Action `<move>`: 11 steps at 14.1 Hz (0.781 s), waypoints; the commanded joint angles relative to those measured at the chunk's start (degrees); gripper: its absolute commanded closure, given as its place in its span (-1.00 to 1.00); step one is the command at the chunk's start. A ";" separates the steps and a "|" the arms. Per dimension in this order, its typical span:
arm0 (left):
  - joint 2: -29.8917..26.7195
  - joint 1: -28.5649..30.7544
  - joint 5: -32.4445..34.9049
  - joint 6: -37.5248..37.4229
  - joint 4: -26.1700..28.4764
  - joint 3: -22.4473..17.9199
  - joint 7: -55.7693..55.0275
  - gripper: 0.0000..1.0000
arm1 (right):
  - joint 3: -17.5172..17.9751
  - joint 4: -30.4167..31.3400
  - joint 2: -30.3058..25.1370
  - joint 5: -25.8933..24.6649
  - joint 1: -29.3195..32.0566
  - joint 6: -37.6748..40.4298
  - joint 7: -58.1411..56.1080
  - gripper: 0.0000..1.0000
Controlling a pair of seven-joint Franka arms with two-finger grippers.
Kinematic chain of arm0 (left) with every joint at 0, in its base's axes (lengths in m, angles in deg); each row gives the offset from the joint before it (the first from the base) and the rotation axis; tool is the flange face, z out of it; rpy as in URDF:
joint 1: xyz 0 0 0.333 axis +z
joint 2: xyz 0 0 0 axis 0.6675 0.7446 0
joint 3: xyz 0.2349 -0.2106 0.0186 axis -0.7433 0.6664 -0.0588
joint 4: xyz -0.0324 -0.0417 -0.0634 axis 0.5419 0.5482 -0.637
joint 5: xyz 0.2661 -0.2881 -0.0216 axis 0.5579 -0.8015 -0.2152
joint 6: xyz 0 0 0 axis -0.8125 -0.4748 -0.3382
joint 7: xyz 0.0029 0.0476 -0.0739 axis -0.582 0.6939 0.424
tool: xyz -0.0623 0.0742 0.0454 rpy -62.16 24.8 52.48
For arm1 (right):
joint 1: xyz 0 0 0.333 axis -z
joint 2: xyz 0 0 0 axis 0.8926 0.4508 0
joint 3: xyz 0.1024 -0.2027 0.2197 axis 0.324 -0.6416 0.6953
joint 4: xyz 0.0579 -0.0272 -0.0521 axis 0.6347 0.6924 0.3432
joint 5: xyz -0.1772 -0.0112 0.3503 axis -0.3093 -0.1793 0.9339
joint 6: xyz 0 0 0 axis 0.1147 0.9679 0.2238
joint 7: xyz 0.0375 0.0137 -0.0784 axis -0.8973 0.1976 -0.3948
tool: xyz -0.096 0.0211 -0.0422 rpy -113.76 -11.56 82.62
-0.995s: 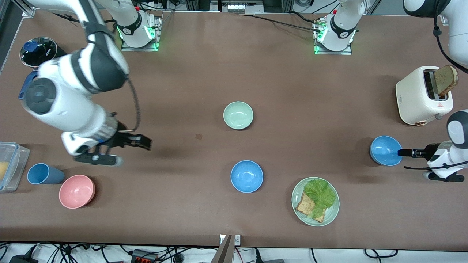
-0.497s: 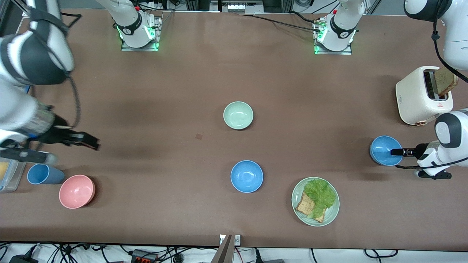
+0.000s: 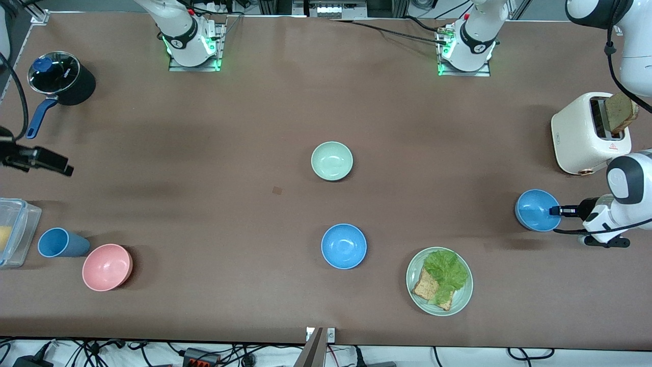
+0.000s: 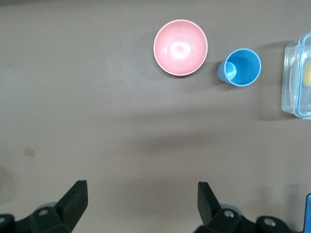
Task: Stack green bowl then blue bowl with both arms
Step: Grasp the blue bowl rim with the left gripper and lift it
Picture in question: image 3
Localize pale green bowl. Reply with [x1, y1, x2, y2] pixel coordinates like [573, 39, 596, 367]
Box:
[311, 141, 354, 182]

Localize black pot with glass lid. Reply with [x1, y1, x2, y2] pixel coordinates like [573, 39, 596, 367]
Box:
[25, 51, 96, 140]

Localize white mount bracket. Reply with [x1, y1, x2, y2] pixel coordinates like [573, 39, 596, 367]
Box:
[306, 327, 336, 343]

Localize brown bread slice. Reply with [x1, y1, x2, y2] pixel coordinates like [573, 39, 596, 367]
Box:
[412, 267, 454, 311]

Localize aluminium frame corner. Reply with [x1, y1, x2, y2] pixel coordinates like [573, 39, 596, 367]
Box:
[22, 0, 50, 25]

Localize blue cup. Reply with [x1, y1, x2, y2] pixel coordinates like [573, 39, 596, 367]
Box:
[38, 227, 91, 258]

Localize clear plastic container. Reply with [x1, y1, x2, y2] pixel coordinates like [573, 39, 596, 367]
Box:
[0, 198, 42, 269]

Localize pale green plate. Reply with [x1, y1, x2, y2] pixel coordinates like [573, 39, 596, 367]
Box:
[406, 247, 474, 317]

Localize cream toaster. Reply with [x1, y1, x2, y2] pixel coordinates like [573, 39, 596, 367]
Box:
[551, 92, 633, 176]

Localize black power strip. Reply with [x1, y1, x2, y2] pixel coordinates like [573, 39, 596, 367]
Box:
[182, 348, 221, 367]

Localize pink bowl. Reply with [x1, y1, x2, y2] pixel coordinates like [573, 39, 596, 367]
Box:
[82, 244, 133, 292]

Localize green lettuce leaf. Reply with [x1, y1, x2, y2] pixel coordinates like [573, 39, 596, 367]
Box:
[423, 249, 469, 306]

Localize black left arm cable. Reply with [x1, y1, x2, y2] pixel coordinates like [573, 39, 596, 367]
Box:
[553, 0, 652, 237]

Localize grey camera mount bar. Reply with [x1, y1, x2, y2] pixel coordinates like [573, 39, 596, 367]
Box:
[293, 327, 327, 367]

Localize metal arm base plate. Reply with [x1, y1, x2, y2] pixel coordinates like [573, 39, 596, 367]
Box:
[437, 24, 492, 77]
[168, 22, 226, 72]

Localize black table cable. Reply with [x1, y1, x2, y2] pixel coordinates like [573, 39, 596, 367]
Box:
[330, 18, 450, 45]

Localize blue bowl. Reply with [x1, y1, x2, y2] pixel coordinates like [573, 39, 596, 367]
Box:
[321, 223, 367, 270]
[515, 189, 562, 232]

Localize brown toast slice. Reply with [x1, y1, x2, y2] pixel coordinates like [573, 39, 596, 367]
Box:
[604, 92, 640, 135]

